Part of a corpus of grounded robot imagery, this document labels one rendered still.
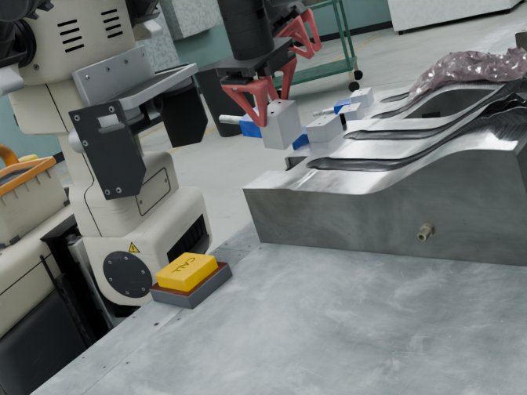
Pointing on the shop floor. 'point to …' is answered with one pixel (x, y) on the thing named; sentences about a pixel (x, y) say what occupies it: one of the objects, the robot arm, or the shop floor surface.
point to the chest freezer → (441, 11)
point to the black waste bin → (220, 99)
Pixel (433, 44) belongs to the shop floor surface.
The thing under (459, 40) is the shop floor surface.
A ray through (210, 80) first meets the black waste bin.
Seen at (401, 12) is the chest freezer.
